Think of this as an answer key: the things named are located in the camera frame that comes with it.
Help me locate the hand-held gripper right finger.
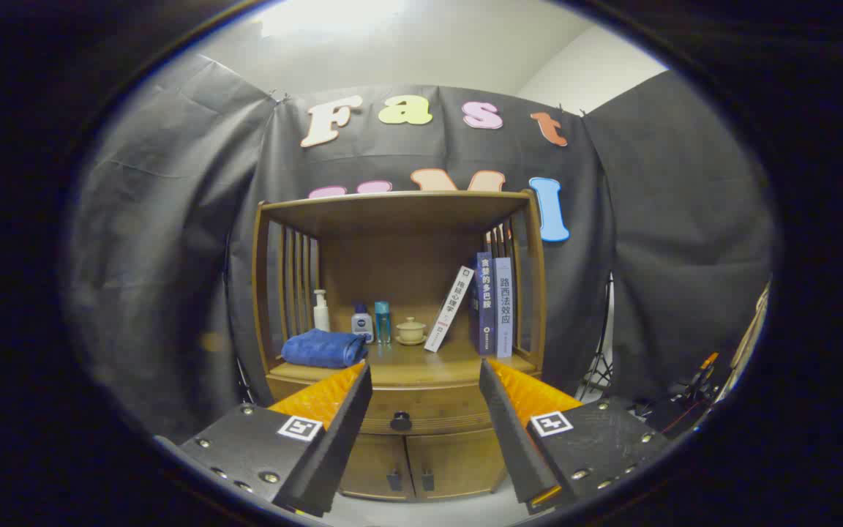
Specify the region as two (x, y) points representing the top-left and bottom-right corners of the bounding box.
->
(479, 357), (671, 515)

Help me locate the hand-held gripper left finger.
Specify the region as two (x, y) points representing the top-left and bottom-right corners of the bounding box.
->
(176, 360), (373, 517)

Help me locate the wooden drawer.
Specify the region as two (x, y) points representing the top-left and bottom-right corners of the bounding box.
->
(268, 373), (543, 437)

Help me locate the wooden cabinet door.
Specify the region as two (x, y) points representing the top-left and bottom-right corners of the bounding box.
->
(337, 433), (416, 502)
(405, 428), (508, 501)

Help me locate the wooden countertop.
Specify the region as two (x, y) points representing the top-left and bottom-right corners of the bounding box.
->
(269, 338), (539, 387)

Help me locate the wooden cabinet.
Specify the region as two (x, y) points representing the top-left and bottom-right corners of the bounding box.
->
(252, 189), (548, 503)

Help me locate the blue folded towel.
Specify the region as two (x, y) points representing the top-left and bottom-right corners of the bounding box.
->
(281, 329), (369, 369)

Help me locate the white blue-capped lotion bottle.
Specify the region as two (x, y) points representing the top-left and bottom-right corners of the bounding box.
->
(351, 304), (375, 345)

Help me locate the black light stand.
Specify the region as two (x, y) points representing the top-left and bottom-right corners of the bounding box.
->
(579, 274), (616, 402)

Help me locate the beige lidded teacup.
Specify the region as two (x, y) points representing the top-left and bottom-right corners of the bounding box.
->
(395, 316), (428, 346)

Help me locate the pale lilac book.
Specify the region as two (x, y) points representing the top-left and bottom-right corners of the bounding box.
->
(494, 256), (514, 359)

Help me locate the dark blue book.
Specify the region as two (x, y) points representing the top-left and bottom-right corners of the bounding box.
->
(474, 251), (497, 357)

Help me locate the white book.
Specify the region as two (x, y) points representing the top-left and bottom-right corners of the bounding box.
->
(424, 265), (476, 354)

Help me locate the black equipment with orange clip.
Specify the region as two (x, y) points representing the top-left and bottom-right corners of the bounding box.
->
(634, 351), (730, 440)

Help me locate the black backdrop cloth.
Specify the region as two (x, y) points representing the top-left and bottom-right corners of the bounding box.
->
(63, 55), (777, 444)

